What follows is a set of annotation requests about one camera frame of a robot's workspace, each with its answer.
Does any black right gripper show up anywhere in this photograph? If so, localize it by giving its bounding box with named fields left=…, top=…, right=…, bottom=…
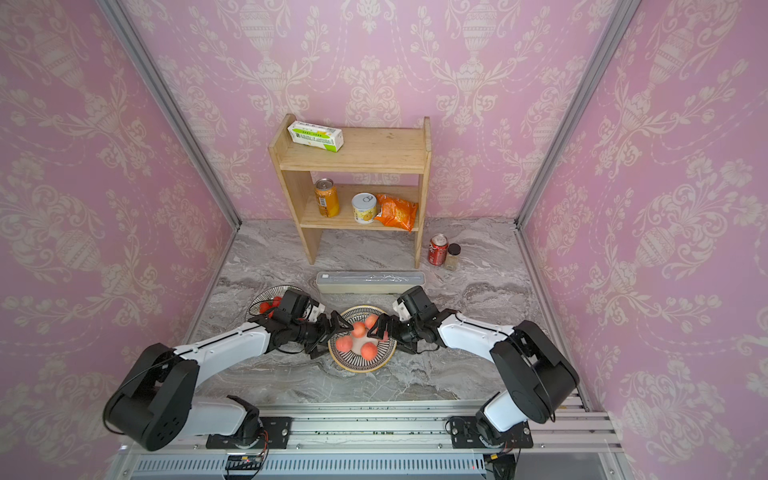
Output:
left=367, top=314, right=425, bottom=353

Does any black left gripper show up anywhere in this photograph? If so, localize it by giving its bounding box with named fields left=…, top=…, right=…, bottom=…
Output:
left=291, top=309, right=356, bottom=358

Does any cream plastic wrap dispenser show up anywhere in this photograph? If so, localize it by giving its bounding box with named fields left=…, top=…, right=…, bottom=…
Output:
left=316, top=271, right=426, bottom=294

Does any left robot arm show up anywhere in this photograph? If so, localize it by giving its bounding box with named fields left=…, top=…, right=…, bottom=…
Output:
left=102, top=289, right=353, bottom=451

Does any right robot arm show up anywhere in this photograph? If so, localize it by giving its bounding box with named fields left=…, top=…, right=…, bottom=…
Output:
left=367, top=286, right=580, bottom=446

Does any glass plate of strawberries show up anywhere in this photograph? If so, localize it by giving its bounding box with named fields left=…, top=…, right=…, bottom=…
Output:
left=245, top=285, right=304, bottom=320

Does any peach top right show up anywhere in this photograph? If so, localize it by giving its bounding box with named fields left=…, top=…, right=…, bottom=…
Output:
left=364, top=314, right=378, bottom=330

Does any peach top left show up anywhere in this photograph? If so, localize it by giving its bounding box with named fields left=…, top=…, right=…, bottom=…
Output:
left=351, top=322, right=368, bottom=338

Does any red cola can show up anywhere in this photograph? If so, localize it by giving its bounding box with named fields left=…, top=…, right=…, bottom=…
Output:
left=427, top=233, right=449, bottom=266

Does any spice jar with black lid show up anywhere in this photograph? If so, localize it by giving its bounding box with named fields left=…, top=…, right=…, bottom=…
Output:
left=443, top=243, right=462, bottom=271

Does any orange snack bag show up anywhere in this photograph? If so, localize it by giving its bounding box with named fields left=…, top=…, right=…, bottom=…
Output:
left=375, top=194, right=419, bottom=232

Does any wooden shelf unit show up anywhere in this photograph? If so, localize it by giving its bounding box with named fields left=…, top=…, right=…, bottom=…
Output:
left=268, top=114, right=432, bottom=267

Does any white yellow tin can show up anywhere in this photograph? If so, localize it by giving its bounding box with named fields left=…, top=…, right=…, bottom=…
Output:
left=351, top=192, right=379, bottom=225

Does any orange drink can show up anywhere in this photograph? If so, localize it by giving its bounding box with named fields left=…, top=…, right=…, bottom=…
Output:
left=314, top=178, right=340, bottom=218

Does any white green carton box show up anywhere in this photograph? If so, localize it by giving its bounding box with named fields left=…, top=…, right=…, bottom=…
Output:
left=288, top=121, right=344, bottom=152

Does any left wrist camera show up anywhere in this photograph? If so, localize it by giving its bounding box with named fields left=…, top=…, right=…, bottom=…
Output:
left=303, top=300, right=326, bottom=322

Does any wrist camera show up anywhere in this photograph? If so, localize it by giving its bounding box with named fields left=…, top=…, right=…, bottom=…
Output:
left=303, top=300, right=326, bottom=322
left=392, top=299, right=411, bottom=322

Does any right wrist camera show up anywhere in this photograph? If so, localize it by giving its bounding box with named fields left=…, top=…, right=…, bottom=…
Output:
left=392, top=299, right=411, bottom=322

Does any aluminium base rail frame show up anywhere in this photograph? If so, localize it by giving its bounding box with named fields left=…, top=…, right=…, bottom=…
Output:
left=106, top=395, right=633, bottom=479

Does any aluminium corner rail left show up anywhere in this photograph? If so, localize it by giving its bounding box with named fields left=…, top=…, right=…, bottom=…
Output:
left=96, top=0, right=242, bottom=231

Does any aluminium corner rail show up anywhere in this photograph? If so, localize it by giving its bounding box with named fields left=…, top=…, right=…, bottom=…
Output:
left=96, top=0, right=242, bottom=231
left=515, top=0, right=642, bottom=231

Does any aluminium corner rail right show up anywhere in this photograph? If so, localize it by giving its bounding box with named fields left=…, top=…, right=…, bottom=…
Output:
left=515, top=0, right=642, bottom=231

